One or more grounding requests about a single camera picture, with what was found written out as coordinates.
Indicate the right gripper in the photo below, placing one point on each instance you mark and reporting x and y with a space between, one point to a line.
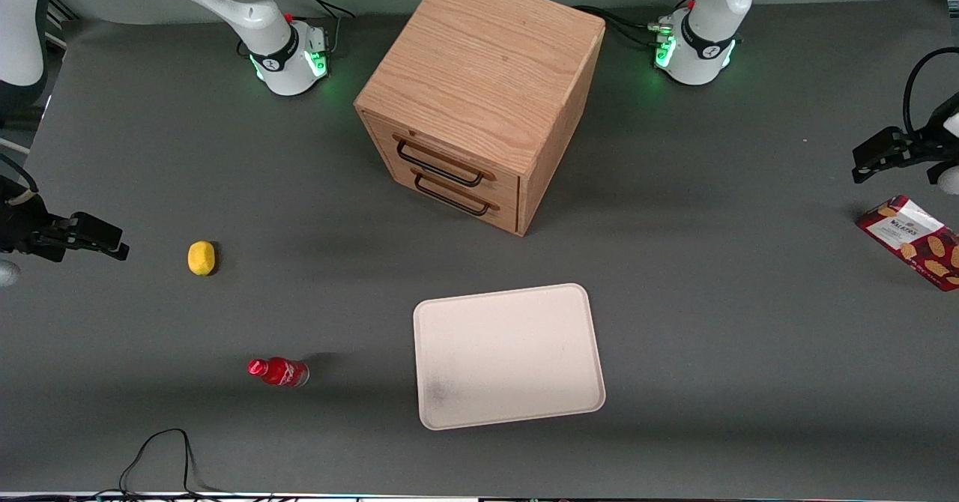
22 226

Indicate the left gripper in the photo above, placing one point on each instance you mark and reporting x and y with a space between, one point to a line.
931 141

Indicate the red tartan shortbread cookie box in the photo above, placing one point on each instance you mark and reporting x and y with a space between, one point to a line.
918 243

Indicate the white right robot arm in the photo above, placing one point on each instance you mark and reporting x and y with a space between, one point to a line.
281 52

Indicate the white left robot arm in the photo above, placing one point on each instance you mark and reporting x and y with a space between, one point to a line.
704 45

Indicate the white plastic tray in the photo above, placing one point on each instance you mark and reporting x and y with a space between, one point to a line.
509 356

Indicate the yellow lemon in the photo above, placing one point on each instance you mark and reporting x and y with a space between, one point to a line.
201 258

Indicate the small red soda bottle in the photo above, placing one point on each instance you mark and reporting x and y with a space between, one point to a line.
282 372

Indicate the wooden drawer cabinet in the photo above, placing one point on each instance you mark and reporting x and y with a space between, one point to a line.
479 60

